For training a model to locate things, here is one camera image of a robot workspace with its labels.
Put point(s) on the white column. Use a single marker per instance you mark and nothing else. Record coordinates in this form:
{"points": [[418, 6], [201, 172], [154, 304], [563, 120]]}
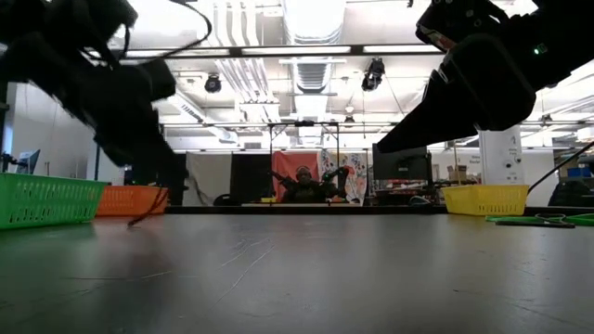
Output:
{"points": [[501, 158]]}

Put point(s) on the blue box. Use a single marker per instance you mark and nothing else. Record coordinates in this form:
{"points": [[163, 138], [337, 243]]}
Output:
{"points": [[579, 172]]}

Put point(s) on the black diagonal frame strut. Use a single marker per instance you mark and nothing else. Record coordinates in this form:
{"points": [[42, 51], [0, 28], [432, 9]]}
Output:
{"points": [[561, 167]]}

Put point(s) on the black overhead light bar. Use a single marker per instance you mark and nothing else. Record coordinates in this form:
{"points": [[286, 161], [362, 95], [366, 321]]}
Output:
{"points": [[278, 49]]}

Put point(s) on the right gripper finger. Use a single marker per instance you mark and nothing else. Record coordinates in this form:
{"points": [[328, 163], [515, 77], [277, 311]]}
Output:
{"points": [[464, 102]]}

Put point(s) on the black metal frame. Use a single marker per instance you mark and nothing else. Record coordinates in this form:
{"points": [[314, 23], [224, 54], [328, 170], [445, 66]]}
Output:
{"points": [[304, 123]]}

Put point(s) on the computer monitor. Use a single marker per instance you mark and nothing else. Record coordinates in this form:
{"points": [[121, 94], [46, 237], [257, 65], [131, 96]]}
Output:
{"points": [[30, 161]]}

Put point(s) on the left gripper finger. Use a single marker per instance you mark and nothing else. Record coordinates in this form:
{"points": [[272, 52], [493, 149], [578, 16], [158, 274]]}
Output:
{"points": [[144, 160]]}

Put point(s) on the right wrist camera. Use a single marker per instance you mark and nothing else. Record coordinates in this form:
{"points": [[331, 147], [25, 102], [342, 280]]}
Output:
{"points": [[455, 18]]}

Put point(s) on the yellow plastic basket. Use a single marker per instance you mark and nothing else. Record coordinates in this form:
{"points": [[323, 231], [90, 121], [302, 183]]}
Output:
{"points": [[485, 199]]}

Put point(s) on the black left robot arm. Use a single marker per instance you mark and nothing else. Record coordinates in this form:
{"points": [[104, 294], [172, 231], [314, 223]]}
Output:
{"points": [[46, 37]]}

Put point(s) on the white curtain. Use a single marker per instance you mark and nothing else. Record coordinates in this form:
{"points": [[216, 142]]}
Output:
{"points": [[206, 178]]}

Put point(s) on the black table border frame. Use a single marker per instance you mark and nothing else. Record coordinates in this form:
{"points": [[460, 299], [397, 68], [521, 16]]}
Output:
{"points": [[301, 209]]}

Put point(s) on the white ventilation duct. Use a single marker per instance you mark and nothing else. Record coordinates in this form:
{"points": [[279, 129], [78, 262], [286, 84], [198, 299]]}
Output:
{"points": [[313, 23]]}

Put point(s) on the black ceiling spotlight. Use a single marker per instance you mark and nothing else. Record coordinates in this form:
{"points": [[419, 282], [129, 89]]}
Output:
{"points": [[213, 84], [373, 74]]}

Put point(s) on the green plastic basket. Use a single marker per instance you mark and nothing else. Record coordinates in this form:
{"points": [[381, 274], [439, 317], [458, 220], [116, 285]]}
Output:
{"points": [[46, 199]]}

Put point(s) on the black monitor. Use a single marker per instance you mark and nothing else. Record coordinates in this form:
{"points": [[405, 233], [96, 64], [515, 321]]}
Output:
{"points": [[399, 164]]}

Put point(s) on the person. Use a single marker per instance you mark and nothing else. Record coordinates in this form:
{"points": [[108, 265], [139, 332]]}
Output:
{"points": [[304, 188]]}

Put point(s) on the green rubber band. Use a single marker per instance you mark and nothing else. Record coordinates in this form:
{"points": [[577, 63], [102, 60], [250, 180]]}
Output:
{"points": [[512, 219]]}

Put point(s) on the floral cloth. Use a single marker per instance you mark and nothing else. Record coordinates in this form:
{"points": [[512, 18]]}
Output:
{"points": [[355, 171]]}

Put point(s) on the black background robot arm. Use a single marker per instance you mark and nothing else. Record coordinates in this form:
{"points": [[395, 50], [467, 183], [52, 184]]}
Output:
{"points": [[339, 174], [280, 177]]}

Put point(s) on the orange plastic basket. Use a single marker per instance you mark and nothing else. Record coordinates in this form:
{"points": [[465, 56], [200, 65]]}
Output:
{"points": [[125, 200]]}

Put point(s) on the cardboard box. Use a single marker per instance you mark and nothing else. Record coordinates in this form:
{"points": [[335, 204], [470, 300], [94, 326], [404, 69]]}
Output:
{"points": [[458, 174]]}

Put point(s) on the dark red rubber band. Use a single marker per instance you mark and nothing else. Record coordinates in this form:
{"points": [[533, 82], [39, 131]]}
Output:
{"points": [[148, 211]]}

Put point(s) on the black panel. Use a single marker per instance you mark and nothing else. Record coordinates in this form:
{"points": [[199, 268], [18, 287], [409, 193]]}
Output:
{"points": [[250, 178]]}

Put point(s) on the red cloth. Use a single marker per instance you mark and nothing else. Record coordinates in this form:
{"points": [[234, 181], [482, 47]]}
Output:
{"points": [[287, 164]]}

